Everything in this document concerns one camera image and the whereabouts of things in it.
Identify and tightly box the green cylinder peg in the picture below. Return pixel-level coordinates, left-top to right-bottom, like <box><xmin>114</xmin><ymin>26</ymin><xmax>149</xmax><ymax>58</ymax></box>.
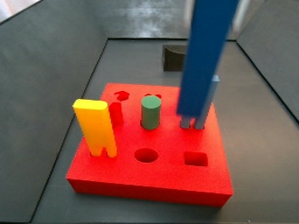
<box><xmin>141</xmin><ymin>95</ymin><xmax>161</xmax><ymax>130</ymax></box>

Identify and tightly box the red foam peg board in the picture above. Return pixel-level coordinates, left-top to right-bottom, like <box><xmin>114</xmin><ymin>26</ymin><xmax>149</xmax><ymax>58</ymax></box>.
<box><xmin>66</xmin><ymin>83</ymin><xmax>233</xmax><ymax>207</ymax></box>

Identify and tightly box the light blue arch peg block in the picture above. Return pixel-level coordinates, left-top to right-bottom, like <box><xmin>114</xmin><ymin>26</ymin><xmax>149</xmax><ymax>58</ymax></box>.
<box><xmin>180</xmin><ymin>75</ymin><xmax>220</xmax><ymax>130</ymax></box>

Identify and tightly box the red peg block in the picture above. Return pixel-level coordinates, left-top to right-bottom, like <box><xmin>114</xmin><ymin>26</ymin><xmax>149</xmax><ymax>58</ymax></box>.
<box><xmin>107</xmin><ymin>102</ymin><xmax>123</xmax><ymax>127</ymax></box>

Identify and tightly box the black curved fixture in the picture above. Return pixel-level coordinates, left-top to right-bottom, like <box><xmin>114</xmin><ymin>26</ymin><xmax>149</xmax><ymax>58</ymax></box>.
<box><xmin>162</xmin><ymin>45</ymin><xmax>186</xmax><ymax>72</ymax></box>

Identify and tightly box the dark blue rectangular block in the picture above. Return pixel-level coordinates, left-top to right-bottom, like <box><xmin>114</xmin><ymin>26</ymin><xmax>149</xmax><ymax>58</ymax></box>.
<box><xmin>176</xmin><ymin>0</ymin><xmax>238</xmax><ymax>117</ymax></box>

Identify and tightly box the yellow arch peg block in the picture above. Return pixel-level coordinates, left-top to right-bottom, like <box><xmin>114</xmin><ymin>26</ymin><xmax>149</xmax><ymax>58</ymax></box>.
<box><xmin>71</xmin><ymin>99</ymin><xmax>117</xmax><ymax>158</ymax></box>

